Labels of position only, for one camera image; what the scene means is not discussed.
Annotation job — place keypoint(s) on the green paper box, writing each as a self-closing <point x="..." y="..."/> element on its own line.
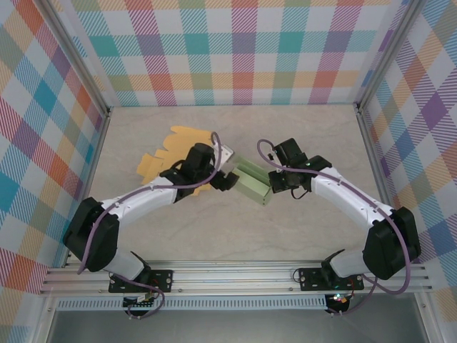
<point x="251" y="182"/>

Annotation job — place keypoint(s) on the yellow cardboard cutout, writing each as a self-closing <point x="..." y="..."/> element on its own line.
<point x="178" y="143"/>

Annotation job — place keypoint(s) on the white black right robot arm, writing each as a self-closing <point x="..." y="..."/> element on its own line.
<point x="339" y="193"/>

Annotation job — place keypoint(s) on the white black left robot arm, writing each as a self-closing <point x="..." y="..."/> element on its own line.
<point x="143" y="205"/>

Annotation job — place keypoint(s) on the small black circuit board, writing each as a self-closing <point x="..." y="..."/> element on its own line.
<point x="139" y="303"/>

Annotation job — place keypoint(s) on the grey metal sheet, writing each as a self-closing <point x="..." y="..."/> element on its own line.
<point x="232" y="328"/>

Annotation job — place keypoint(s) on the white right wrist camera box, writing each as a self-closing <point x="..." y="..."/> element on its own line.
<point x="273" y="155"/>

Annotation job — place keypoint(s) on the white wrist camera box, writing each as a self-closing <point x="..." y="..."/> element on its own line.
<point x="273" y="155"/>
<point x="226" y="153"/>

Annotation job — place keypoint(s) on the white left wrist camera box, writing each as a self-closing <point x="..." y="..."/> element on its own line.
<point x="226" y="153"/>

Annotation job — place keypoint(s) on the aluminium side rail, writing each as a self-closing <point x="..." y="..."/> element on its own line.
<point x="95" y="164"/>
<point x="376" y="160"/>

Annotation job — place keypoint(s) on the long aluminium base rail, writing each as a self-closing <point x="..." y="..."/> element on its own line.
<point x="232" y="277"/>

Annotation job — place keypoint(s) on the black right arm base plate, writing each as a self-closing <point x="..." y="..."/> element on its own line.
<point x="310" y="278"/>

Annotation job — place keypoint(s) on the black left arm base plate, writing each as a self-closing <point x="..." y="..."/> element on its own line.
<point x="164" y="280"/>

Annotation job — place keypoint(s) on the aluminium frame post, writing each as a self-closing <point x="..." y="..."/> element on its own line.
<point x="389" y="57"/>
<point x="76" y="57"/>

